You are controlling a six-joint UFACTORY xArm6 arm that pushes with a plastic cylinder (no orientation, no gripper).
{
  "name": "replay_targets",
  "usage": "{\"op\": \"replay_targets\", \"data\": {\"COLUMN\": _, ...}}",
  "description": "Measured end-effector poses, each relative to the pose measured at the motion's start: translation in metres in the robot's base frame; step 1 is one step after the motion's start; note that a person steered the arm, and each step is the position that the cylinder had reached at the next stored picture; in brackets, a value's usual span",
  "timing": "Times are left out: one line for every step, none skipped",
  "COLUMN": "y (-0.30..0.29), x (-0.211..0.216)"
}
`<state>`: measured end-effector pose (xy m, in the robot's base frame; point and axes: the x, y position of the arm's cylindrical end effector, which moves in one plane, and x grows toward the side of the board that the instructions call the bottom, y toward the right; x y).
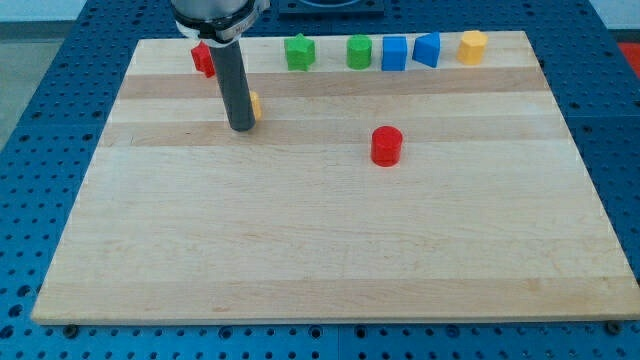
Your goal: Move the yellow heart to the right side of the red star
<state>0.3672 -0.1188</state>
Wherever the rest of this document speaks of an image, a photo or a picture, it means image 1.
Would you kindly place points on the blue triangle block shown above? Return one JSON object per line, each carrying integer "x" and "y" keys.
{"x": 427, "y": 49}

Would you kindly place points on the red star block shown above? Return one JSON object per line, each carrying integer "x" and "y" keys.
{"x": 202, "y": 60}

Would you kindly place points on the yellow hexagon block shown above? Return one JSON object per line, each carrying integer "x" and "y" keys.
{"x": 472, "y": 47}

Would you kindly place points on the wooden board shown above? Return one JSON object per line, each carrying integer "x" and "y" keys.
{"x": 489, "y": 216}

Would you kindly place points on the blue cube block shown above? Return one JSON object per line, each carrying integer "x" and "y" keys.
{"x": 394, "y": 53}

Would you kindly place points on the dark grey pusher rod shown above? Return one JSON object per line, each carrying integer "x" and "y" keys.
{"x": 233, "y": 85}

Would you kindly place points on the red cylinder block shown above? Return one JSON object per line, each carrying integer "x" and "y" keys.
{"x": 386, "y": 146}

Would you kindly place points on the yellow heart block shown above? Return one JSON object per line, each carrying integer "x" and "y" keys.
{"x": 256, "y": 105}

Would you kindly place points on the green cylinder block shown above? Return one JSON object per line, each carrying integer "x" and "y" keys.
{"x": 359, "y": 49}

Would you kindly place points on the green star block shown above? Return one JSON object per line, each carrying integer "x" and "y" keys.
{"x": 299, "y": 52}

